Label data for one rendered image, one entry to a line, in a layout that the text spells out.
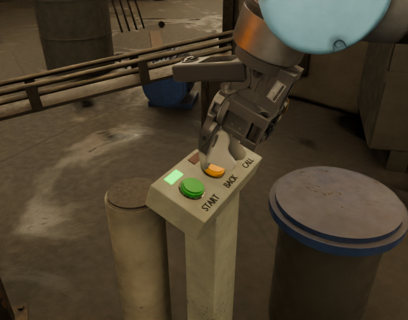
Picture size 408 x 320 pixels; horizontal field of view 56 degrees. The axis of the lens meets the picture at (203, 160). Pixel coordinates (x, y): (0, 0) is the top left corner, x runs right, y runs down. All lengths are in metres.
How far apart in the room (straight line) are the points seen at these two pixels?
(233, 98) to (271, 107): 0.05
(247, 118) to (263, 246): 0.98
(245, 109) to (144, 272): 0.48
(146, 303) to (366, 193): 0.58
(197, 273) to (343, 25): 0.60
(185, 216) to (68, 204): 1.14
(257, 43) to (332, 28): 0.16
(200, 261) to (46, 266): 0.78
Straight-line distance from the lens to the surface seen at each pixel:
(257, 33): 0.44
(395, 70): 1.84
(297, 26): 0.30
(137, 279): 0.86
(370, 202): 0.98
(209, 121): 0.51
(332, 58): 2.56
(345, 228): 0.88
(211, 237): 0.72
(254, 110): 0.49
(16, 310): 1.34
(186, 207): 0.61
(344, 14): 0.30
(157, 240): 0.81
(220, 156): 0.55
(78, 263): 1.42
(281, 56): 0.45
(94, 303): 1.29
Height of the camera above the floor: 0.96
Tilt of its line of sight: 30 degrees down
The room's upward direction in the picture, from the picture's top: straight up
